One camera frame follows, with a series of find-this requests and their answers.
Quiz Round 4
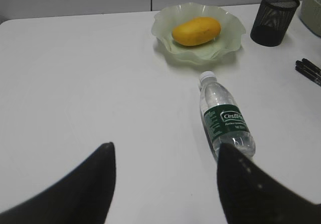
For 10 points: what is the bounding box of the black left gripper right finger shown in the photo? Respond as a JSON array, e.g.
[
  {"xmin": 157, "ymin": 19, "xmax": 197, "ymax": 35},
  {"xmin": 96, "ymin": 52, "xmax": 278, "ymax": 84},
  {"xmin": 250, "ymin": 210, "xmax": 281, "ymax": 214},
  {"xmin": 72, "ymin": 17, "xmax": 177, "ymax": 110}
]
[{"xmin": 217, "ymin": 143, "xmax": 320, "ymax": 223}]

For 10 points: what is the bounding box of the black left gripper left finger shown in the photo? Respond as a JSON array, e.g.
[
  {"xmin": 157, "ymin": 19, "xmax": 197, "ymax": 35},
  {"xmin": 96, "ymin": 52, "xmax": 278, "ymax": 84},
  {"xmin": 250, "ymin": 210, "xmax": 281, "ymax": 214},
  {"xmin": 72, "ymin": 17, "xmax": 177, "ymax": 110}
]
[{"xmin": 1, "ymin": 142, "xmax": 116, "ymax": 223}]

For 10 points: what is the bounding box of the clear water bottle green label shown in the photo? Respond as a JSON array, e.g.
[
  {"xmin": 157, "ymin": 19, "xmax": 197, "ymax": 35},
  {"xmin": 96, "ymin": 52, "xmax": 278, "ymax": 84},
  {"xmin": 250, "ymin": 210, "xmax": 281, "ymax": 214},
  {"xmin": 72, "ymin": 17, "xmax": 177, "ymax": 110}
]
[{"xmin": 199, "ymin": 71, "xmax": 256, "ymax": 158}]

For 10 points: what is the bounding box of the yellow mango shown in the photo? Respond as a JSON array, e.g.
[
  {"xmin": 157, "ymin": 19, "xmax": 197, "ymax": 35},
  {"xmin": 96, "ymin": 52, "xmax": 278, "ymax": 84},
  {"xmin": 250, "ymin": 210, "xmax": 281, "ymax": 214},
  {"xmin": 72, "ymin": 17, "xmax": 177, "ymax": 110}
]
[{"xmin": 172, "ymin": 17, "xmax": 221, "ymax": 47}]

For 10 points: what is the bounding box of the frosted green wavy glass plate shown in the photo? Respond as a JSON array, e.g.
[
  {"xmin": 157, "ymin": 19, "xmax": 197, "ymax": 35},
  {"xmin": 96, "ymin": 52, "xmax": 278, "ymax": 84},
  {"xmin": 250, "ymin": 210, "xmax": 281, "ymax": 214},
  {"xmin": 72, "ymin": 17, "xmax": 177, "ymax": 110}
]
[{"xmin": 151, "ymin": 3, "xmax": 246, "ymax": 65}]

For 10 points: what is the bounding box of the black mesh pen holder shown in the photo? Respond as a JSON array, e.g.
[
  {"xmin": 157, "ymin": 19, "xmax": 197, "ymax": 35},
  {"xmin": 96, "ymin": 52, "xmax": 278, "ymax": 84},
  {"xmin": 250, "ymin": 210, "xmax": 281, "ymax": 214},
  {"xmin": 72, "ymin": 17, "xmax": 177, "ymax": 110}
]
[{"xmin": 250, "ymin": 0, "xmax": 300, "ymax": 47}]

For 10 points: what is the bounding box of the light green plastic basket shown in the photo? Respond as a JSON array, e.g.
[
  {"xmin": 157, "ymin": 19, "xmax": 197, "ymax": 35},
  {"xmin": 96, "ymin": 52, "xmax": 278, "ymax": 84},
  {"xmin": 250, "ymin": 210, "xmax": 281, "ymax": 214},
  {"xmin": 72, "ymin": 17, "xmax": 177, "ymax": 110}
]
[{"xmin": 300, "ymin": 0, "xmax": 320, "ymax": 37}]

